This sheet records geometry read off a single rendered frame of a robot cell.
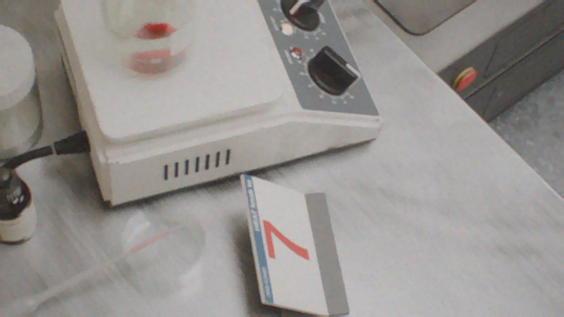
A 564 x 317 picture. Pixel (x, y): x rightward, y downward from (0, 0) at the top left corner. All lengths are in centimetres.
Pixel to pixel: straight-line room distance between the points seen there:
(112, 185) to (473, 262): 25
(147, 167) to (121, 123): 4
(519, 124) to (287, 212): 105
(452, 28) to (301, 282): 70
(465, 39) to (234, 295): 70
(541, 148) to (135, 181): 110
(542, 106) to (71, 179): 114
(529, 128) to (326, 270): 105
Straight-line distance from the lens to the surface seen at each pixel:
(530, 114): 177
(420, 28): 135
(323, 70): 75
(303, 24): 77
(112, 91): 69
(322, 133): 74
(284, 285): 70
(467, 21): 138
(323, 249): 74
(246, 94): 69
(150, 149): 70
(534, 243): 78
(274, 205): 73
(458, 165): 80
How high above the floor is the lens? 142
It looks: 59 degrees down
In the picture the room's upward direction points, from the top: 11 degrees clockwise
